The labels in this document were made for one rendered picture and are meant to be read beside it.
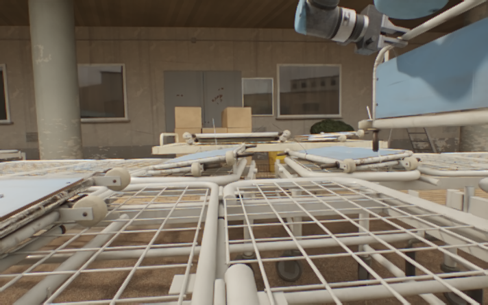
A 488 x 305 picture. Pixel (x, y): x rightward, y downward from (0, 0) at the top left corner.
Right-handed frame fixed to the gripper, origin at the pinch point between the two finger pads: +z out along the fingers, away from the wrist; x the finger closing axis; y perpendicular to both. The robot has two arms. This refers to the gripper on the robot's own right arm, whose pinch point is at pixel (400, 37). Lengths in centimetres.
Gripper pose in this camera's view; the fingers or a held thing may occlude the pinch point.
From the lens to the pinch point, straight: 99.2
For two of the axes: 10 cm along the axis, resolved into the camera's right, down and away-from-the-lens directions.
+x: 1.5, -9.9, -0.6
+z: 9.8, 1.4, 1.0
